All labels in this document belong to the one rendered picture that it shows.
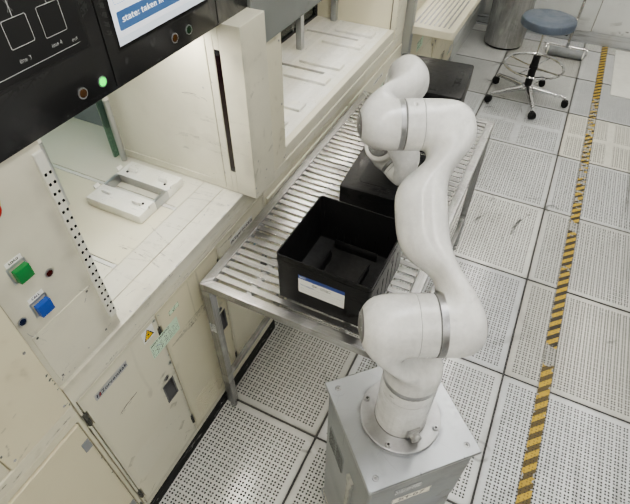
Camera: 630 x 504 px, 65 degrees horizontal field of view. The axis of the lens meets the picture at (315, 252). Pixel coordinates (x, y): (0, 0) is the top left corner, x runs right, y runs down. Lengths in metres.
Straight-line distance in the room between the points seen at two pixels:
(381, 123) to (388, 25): 1.82
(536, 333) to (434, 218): 1.64
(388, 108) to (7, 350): 0.85
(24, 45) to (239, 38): 0.55
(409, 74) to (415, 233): 0.33
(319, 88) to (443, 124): 1.25
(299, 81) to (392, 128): 1.30
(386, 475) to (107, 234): 1.00
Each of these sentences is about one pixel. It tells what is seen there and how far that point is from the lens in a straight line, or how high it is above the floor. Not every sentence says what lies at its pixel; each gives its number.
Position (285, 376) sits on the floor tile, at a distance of 2.17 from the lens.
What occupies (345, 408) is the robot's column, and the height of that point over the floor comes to 0.76.
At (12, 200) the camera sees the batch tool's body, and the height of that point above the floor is 1.33.
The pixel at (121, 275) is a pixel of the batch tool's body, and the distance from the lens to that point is 1.44.
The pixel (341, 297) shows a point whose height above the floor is 0.86.
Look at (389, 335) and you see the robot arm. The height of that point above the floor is 1.16.
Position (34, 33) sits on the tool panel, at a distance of 0.95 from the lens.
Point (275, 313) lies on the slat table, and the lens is 1.40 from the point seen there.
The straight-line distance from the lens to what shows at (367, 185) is 1.65.
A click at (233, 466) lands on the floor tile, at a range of 2.02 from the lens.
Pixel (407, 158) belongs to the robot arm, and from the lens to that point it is 1.34.
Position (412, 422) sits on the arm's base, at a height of 0.85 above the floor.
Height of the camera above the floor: 1.87
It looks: 46 degrees down
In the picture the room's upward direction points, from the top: 1 degrees clockwise
